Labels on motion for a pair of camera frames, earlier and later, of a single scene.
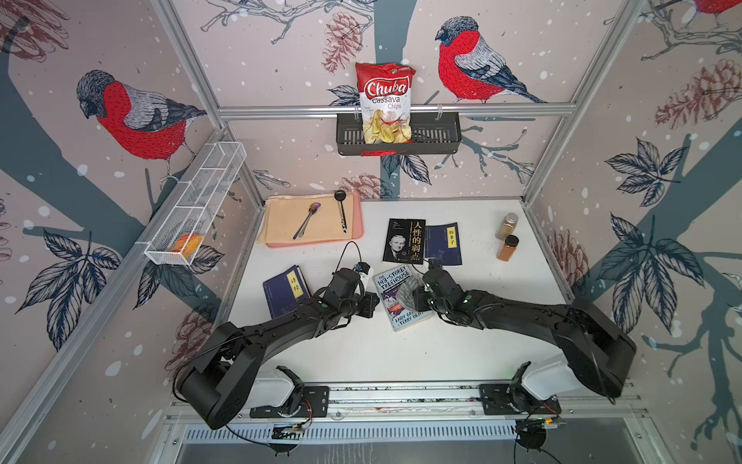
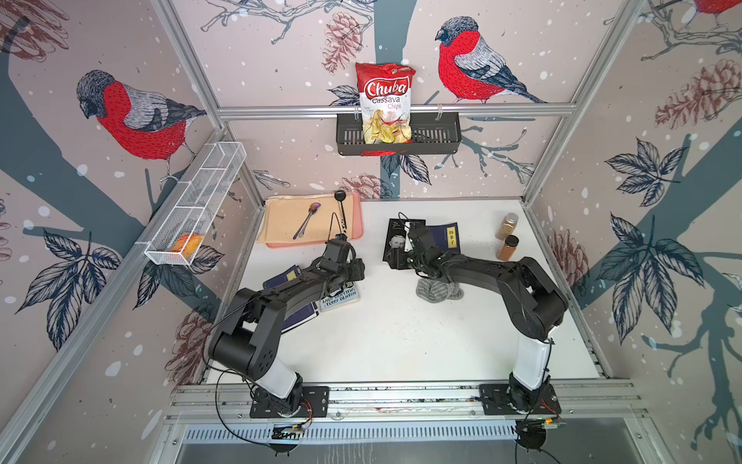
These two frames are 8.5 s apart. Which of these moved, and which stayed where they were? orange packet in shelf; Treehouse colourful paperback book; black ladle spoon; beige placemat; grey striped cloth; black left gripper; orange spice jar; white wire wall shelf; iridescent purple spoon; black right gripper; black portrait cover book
Moved: black right gripper; grey striped cloth; Treehouse colourful paperback book; black left gripper
Stayed: black ladle spoon; orange packet in shelf; beige placemat; black portrait cover book; iridescent purple spoon; white wire wall shelf; orange spice jar
